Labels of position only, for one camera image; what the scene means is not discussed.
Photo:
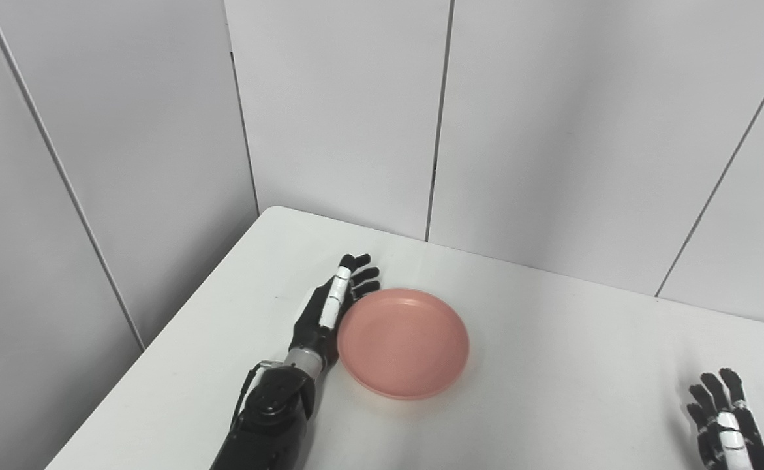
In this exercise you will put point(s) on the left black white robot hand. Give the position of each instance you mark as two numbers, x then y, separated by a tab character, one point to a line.
326	313

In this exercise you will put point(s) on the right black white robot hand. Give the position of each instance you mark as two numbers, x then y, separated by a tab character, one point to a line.
727	427

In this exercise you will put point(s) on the pink round plate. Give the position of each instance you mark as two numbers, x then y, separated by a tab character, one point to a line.
403	343

